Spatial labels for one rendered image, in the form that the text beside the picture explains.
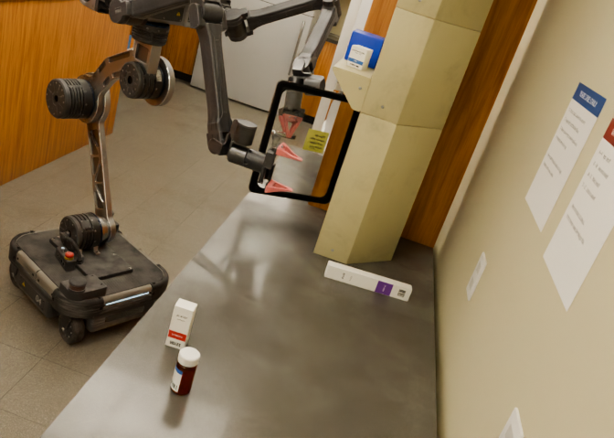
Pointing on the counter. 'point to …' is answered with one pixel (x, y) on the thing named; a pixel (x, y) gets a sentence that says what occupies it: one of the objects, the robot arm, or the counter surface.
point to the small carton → (359, 57)
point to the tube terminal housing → (395, 136)
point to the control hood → (353, 82)
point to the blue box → (366, 45)
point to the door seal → (269, 135)
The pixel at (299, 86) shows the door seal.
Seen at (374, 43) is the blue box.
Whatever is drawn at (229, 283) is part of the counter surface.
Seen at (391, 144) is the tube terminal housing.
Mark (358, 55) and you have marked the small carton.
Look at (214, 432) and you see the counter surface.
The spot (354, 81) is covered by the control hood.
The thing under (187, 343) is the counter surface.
